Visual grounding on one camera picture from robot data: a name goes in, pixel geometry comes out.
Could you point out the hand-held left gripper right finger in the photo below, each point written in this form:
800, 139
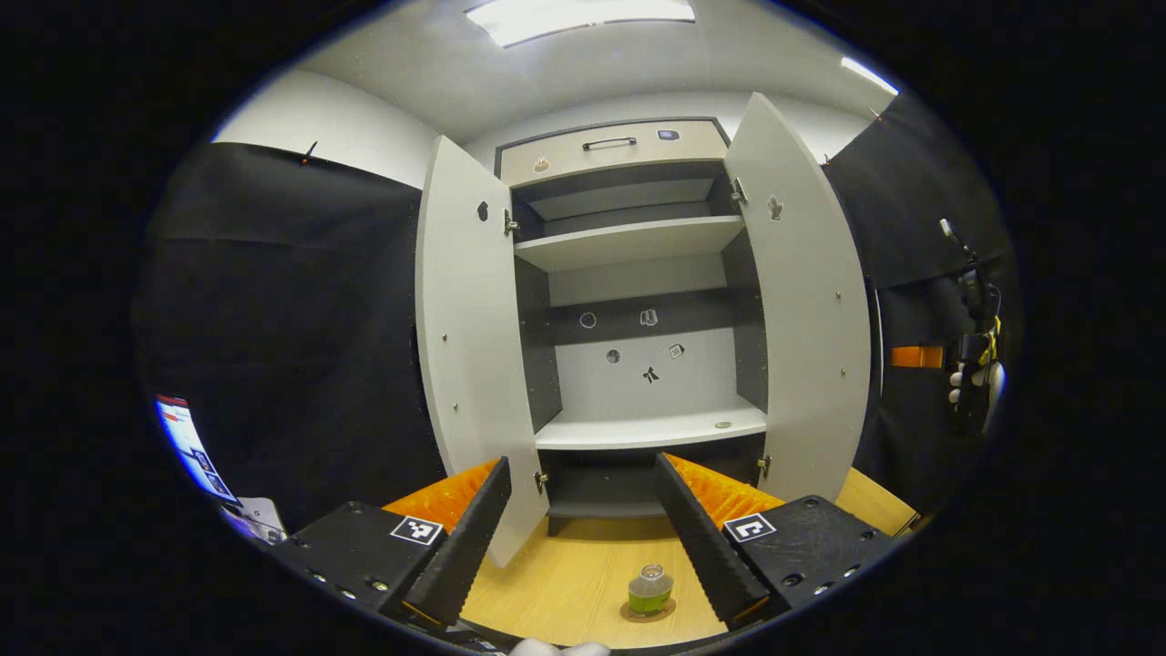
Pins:
701, 538

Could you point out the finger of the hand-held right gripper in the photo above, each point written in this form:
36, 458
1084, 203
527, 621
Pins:
915, 357

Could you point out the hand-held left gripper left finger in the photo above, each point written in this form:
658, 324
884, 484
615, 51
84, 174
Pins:
465, 547

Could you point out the green label plastic bottle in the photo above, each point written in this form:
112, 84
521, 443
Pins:
650, 592

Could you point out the round brown coaster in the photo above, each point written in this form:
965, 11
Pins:
669, 611

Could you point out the white cabinet door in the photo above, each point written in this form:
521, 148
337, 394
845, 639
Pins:
474, 364
811, 319

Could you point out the white cabinet shelf board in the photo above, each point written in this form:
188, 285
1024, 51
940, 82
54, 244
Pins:
638, 430
629, 241

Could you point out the white and grey cabinet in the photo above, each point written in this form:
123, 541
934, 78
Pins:
701, 383

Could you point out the white printed paper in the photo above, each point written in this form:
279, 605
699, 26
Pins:
260, 519

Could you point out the lit tablet screen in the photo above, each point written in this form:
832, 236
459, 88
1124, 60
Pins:
187, 437

